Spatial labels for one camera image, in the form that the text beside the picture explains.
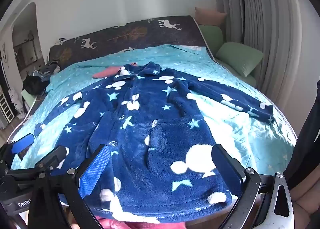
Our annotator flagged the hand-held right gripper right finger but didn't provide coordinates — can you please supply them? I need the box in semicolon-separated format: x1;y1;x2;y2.
211;144;295;229

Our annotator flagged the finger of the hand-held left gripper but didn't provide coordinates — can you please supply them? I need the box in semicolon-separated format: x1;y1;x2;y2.
35;145;69;170
10;133;35;156

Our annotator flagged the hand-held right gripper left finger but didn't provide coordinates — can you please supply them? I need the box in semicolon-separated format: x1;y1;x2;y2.
27;144;112;229

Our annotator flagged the navy fleece star robe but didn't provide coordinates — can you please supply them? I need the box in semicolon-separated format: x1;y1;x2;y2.
34;62;275;224

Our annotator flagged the dark clothes pile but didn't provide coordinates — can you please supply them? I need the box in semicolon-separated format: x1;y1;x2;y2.
32;60;62;80

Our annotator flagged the white ladder rack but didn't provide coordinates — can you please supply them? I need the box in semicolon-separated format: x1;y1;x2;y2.
0;87;15;125

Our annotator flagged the white figurine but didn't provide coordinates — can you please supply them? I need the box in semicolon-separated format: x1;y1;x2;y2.
9;89;25;118

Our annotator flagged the pink cloth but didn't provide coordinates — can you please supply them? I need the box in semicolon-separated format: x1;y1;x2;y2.
94;215;187;229

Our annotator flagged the person's dark clothing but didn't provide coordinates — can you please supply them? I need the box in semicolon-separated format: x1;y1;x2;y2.
285;104;320;194

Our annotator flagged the teal star quilt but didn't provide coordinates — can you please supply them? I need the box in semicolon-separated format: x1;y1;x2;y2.
11;44;298;177

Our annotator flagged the pink garment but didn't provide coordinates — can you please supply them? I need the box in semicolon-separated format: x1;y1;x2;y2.
92;62;138;79

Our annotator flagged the green pillow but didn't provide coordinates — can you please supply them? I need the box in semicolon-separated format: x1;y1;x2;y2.
215;42;264;77
200;25;224;52

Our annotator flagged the white pleated curtain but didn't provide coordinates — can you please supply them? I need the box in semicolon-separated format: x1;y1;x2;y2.
216;0;320;100

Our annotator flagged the dark deer print bedsheet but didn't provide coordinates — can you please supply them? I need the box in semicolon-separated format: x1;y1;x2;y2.
47;15;215;61

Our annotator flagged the pink pillow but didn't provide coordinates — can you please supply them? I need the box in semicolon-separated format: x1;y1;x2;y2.
195;7;228;26

